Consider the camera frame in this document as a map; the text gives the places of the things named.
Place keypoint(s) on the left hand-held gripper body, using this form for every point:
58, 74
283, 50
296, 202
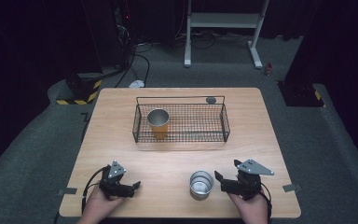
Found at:
114, 180

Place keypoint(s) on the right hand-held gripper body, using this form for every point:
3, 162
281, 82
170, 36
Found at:
248, 179

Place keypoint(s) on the silver metal cup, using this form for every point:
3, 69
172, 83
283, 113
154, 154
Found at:
201, 184

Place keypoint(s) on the orange cup with metal inside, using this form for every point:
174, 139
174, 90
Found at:
159, 124

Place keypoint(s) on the person's left hand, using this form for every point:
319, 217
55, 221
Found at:
98, 207

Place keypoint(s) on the person's right hand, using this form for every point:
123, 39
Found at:
251, 210

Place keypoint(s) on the grey tape strip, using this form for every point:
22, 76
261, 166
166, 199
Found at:
292, 188
67, 191

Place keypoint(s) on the grey round disc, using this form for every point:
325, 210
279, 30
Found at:
211, 100

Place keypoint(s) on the black yellow striped base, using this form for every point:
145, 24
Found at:
301, 95
84, 91

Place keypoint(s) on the white power adapter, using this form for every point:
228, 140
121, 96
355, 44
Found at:
136, 84

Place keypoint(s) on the small red object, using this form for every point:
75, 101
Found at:
269, 69

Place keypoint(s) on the dark equipment tower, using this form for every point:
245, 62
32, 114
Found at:
112, 31

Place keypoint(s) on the white metal stand frame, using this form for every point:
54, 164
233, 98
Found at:
223, 20

